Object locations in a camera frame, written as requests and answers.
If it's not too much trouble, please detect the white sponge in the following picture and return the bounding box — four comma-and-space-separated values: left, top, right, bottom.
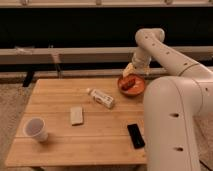
70, 106, 83, 126

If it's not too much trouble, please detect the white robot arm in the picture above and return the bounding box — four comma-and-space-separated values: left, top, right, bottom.
123, 28, 213, 171

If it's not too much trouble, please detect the brown food in bowl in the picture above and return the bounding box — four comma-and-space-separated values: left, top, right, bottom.
121, 78, 135, 91

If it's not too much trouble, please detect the red bowl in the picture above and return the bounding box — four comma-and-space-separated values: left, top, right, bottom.
117, 74, 145, 97

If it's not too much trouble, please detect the white plastic bottle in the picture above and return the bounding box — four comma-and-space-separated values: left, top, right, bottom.
86, 88, 115, 109

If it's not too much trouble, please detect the black remote control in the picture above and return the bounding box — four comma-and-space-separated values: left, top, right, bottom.
127, 124, 145, 149

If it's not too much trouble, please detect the white paper cup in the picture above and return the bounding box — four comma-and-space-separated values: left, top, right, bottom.
23, 118, 48, 142

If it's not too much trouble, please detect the grey metal rail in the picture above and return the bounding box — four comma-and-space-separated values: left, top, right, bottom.
0, 45, 213, 66

